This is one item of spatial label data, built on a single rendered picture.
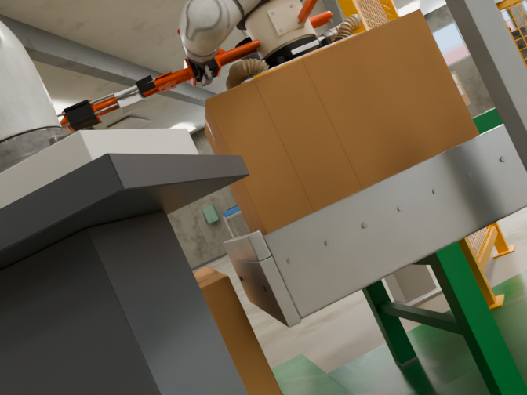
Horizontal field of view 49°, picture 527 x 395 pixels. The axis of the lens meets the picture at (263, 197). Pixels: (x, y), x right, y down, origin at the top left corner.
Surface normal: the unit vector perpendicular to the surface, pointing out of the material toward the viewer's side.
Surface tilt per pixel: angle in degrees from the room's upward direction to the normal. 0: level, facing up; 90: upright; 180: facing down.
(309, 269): 90
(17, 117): 98
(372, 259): 90
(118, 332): 90
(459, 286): 90
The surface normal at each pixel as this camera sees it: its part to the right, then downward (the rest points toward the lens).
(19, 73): 0.77, -0.39
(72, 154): -0.22, 0.07
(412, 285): 0.15, -0.10
